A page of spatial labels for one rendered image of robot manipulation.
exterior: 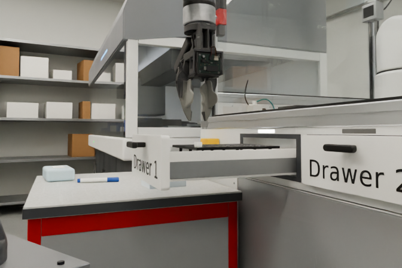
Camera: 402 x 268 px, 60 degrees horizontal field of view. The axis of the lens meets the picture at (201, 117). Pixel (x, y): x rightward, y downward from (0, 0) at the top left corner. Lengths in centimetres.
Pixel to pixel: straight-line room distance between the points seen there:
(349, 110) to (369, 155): 10
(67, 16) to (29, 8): 47
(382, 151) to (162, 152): 40
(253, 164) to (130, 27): 109
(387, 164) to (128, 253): 66
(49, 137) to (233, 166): 431
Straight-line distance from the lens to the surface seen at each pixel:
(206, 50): 76
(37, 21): 516
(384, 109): 69
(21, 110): 458
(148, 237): 99
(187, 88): 79
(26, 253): 53
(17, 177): 499
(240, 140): 109
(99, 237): 97
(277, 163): 84
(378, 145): 67
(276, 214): 96
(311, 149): 80
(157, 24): 175
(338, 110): 76
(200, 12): 80
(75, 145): 458
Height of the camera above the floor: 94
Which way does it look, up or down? 2 degrees up
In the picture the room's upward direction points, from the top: straight up
